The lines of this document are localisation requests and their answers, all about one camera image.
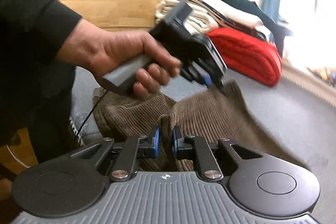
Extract white folded cloth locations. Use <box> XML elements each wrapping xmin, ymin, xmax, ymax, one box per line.
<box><xmin>201</xmin><ymin>0</ymin><xmax>264</xmax><ymax>28</ymax></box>

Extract person's left forearm dark sleeve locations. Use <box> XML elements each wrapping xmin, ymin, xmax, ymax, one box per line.
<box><xmin>0</xmin><ymin>0</ymin><xmax>83</xmax><ymax>146</ymax></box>

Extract cream folded blanket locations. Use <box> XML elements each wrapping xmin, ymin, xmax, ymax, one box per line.
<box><xmin>154</xmin><ymin>0</ymin><xmax>220</xmax><ymax>35</ymax></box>

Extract teal folded blanket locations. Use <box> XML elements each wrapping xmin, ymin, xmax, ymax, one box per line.
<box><xmin>221</xmin><ymin>0</ymin><xmax>292</xmax><ymax>57</ymax></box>

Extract red folded blanket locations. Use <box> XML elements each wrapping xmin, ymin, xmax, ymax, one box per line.
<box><xmin>207</xmin><ymin>28</ymin><xmax>282</xmax><ymax>87</ymax></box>

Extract brown corduroy pants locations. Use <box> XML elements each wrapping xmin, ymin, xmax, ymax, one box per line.
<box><xmin>93</xmin><ymin>81</ymin><xmax>307</xmax><ymax>171</ymax></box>

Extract grey quilted mattress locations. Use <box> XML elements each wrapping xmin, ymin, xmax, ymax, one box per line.
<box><xmin>71</xmin><ymin>68</ymin><xmax>335</xmax><ymax>223</ymax></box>

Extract person's left hand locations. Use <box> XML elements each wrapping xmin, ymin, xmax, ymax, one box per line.
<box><xmin>57</xmin><ymin>19</ymin><xmax>181</xmax><ymax>99</ymax></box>

